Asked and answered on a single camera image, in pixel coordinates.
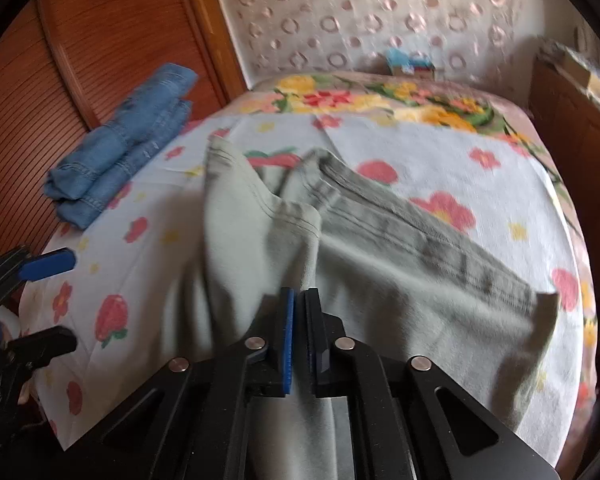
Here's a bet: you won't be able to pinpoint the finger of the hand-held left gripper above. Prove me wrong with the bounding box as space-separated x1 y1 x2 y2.
6 325 79 372
19 249 77 282

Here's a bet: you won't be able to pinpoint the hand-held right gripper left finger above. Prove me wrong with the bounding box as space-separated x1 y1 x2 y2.
55 287 297 480

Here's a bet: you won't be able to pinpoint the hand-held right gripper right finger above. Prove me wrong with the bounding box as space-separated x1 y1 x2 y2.
302 287 561 480

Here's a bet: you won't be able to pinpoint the grey-green pants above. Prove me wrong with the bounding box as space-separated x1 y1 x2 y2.
162 135 561 480

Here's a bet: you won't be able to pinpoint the folded blue jeans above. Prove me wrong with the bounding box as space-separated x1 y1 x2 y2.
42 62 199 232

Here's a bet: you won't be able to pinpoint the white strawberry print bed sheet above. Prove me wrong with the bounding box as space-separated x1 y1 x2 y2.
20 110 583 468

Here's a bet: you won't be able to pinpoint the wooden headboard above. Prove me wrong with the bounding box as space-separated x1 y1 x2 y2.
0 0 247 273

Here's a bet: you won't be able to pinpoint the yellow floral blanket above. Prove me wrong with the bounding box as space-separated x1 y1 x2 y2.
240 72 600 411

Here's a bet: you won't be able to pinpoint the small cardboard box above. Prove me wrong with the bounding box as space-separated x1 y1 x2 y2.
381 47 447 79

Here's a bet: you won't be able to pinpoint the wooden side cabinet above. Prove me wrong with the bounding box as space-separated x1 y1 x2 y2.
527 50 600 241

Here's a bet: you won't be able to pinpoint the sheer circle pattern curtain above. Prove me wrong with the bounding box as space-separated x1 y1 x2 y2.
205 0 548 87

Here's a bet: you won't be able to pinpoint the clutter on side cabinet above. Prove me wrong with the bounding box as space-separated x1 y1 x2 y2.
536 24 600 117

